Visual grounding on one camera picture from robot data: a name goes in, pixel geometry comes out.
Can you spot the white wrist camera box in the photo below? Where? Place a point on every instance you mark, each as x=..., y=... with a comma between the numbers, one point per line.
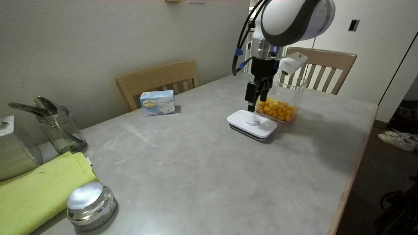
x=293, y=63

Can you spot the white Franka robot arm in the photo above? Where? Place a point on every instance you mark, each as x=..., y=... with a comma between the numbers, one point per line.
x=296, y=19

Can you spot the white shoe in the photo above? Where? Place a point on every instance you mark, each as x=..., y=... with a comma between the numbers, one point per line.
x=399, y=140

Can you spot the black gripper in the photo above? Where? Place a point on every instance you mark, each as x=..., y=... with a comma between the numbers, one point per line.
x=264, y=69

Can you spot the white rectangular container lid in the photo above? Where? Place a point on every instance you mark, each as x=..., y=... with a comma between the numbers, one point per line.
x=250, y=123

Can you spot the glass utensil jar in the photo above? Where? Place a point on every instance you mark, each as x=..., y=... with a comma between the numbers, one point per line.
x=61, y=130

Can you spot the black wall plate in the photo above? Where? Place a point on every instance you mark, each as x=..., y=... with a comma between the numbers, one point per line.
x=355, y=25

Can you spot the small blue cardboard box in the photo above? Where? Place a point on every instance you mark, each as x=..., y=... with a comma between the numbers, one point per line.
x=157, y=102

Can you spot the clear container with yellow food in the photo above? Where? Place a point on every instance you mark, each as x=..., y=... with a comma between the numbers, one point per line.
x=279, y=110

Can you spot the metal spoon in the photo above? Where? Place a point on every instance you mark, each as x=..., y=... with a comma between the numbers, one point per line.
x=46, y=104

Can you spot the lime green cloth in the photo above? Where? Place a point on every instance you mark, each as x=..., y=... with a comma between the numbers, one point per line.
x=40, y=190

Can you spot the clear plastic food container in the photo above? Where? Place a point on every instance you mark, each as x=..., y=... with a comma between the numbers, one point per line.
x=296, y=93

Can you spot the wooden slat-back chair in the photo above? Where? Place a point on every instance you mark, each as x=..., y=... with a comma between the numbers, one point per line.
x=152, y=79
x=331, y=60

